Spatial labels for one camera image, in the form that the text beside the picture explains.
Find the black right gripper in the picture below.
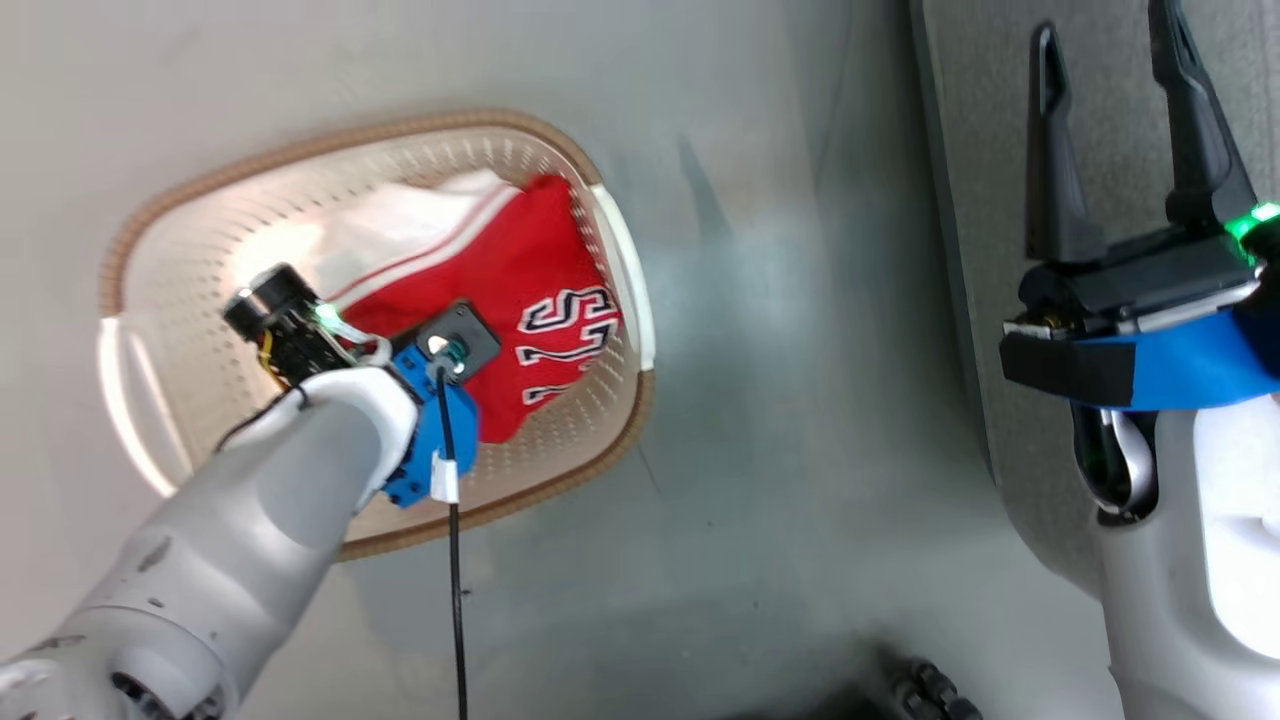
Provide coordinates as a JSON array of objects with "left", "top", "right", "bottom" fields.
[{"left": 999, "top": 0, "right": 1280, "bottom": 413}]

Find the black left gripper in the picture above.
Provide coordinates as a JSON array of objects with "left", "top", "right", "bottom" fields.
[{"left": 221, "top": 261, "right": 363, "bottom": 391}]

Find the red and white jersey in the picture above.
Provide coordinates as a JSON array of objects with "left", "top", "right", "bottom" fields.
[{"left": 298, "top": 168, "right": 625, "bottom": 447}]

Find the grey fabric sofa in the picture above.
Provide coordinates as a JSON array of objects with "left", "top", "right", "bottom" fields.
[{"left": 908, "top": 0, "right": 1280, "bottom": 601}]

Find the beige perforated laundry basket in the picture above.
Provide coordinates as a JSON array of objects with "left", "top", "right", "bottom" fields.
[{"left": 96, "top": 109, "right": 657, "bottom": 562}]

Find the black left camera cable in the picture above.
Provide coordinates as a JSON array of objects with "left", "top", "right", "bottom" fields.
[{"left": 430, "top": 360, "right": 473, "bottom": 720}]

